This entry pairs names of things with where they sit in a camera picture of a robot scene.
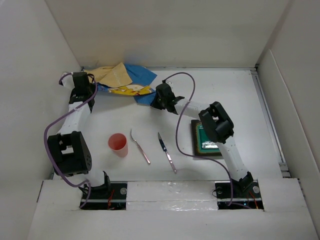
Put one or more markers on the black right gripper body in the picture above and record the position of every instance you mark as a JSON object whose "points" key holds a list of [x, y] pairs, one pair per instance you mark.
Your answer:
{"points": [[158, 102]]}

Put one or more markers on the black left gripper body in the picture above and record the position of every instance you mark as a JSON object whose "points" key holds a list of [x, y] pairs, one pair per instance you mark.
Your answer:
{"points": [[92, 89]]}

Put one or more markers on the blue cartoon placemat cloth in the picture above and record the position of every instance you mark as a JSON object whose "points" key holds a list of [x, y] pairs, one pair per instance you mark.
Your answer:
{"points": [[126, 80]]}

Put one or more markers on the pink handled knife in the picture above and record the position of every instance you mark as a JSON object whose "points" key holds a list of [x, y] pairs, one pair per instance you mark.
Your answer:
{"points": [[162, 144]]}

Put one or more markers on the green square plate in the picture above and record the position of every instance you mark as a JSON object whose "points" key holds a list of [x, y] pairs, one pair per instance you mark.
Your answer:
{"points": [[202, 146]]}

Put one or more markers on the pink handled fork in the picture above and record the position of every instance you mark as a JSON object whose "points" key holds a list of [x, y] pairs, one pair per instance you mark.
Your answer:
{"points": [[139, 147]]}

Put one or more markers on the pink plastic cup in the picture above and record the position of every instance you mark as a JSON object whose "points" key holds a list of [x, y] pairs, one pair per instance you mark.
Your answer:
{"points": [[119, 144]]}

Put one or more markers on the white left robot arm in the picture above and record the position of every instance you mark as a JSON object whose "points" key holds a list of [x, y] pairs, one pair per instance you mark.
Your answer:
{"points": [[63, 138]]}

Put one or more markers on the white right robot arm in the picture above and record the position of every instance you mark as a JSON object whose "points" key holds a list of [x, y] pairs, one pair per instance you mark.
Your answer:
{"points": [[217, 125]]}

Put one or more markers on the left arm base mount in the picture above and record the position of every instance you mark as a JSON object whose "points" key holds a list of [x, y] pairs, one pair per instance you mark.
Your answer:
{"points": [[103, 197]]}

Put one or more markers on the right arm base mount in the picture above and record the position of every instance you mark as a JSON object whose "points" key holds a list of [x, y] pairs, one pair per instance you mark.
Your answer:
{"points": [[249, 199]]}

